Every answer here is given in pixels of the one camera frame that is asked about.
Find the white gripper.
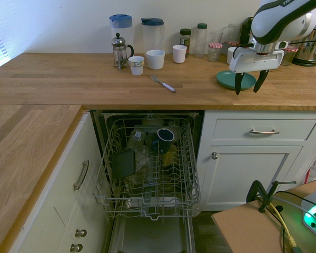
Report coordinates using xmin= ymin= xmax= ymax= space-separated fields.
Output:
xmin=228 ymin=42 xmax=285 ymax=96

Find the fork with pale handle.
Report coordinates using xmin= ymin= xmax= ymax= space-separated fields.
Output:
xmin=150 ymin=73 xmax=176 ymax=93

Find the steel dishwasher door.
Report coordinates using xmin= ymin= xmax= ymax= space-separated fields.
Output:
xmin=108 ymin=210 xmax=196 ymax=253

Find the green plate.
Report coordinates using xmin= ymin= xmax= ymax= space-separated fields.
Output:
xmin=216 ymin=70 xmax=256 ymax=91

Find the wide white cup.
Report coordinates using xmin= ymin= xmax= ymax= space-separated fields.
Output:
xmin=226 ymin=46 xmax=240 ymax=65

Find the glass jar red checked lid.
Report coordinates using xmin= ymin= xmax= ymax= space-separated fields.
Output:
xmin=280 ymin=45 xmax=299 ymax=67
xmin=208 ymin=42 xmax=224 ymax=63

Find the black bottle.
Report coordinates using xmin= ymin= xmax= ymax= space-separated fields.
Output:
xmin=240 ymin=16 xmax=254 ymax=45

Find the clear glass tumbler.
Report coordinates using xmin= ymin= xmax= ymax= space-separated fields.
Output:
xmin=210 ymin=31 xmax=224 ymax=46

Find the clear bottle green lid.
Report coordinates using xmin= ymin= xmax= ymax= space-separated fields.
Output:
xmin=195 ymin=23 xmax=209 ymax=59

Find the steel electric kettle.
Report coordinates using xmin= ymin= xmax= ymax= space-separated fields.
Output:
xmin=291 ymin=22 xmax=316 ymax=67

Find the white ribbed cup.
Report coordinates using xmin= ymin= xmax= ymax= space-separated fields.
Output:
xmin=172 ymin=44 xmax=188 ymax=64

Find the spice jar dark lid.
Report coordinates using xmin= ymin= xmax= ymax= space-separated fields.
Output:
xmin=179 ymin=28 xmax=192 ymax=55

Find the white cabinet with drawer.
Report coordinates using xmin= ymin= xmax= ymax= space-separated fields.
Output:
xmin=196 ymin=110 xmax=316 ymax=212

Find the dark blue mug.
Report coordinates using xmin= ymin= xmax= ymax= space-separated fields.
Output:
xmin=151 ymin=128 xmax=175 ymax=155

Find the black screw clamp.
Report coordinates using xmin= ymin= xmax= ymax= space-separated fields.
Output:
xmin=245 ymin=180 xmax=298 ymax=213

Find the clear pitcher dark blue lid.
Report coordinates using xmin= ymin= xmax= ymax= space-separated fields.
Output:
xmin=140 ymin=17 xmax=165 ymax=52

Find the patterned paper cup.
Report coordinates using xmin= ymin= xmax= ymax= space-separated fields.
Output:
xmin=127 ymin=56 xmax=145 ymax=76

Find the clear drinking glass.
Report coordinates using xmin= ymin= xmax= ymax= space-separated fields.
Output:
xmin=127 ymin=128 xmax=149 ymax=155

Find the glass french press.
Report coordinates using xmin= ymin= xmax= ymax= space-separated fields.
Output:
xmin=111 ymin=32 xmax=135 ymax=71

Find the clear pitcher light blue lid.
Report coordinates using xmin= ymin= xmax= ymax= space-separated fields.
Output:
xmin=108 ymin=14 xmax=134 ymax=55

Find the black plastic container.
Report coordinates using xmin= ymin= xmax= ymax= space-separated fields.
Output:
xmin=111 ymin=148 xmax=136 ymax=179

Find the white corner cabinet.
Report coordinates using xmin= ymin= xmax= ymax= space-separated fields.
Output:
xmin=8 ymin=111 xmax=112 ymax=253

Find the metal drawer handle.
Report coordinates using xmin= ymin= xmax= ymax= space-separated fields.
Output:
xmin=250 ymin=128 xmax=280 ymax=135

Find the white mug with handle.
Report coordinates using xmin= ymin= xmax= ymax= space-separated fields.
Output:
xmin=146 ymin=49 xmax=166 ymax=71

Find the grey wire dishwasher rack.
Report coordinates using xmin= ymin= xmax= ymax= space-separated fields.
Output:
xmin=92 ymin=117 xmax=201 ymax=221

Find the yellow cable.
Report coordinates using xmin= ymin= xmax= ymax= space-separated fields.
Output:
xmin=266 ymin=199 xmax=299 ymax=249

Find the metal cabinet bar handle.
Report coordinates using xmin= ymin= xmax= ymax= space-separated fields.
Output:
xmin=73 ymin=159 xmax=90 ymax=191

